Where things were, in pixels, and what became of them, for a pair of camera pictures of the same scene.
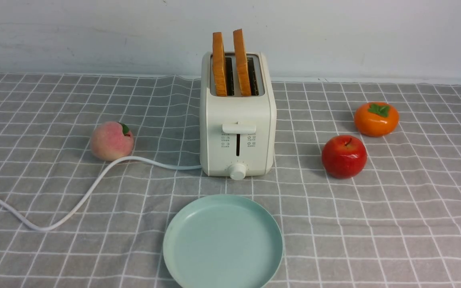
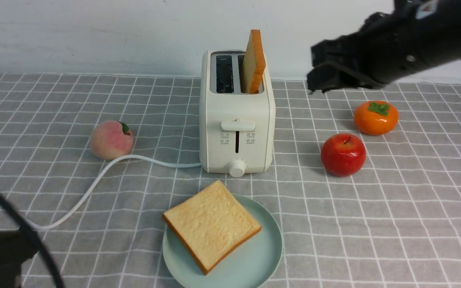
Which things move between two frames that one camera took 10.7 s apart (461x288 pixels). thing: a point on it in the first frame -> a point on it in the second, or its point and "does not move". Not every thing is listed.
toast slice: (242, 63) -> (253, 63)
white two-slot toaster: (237, 133) does not move
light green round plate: (223, 241) does not move
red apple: (343, 156) does not move
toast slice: (219, 64) -> (212, 224)
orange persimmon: (376, 119) does not move
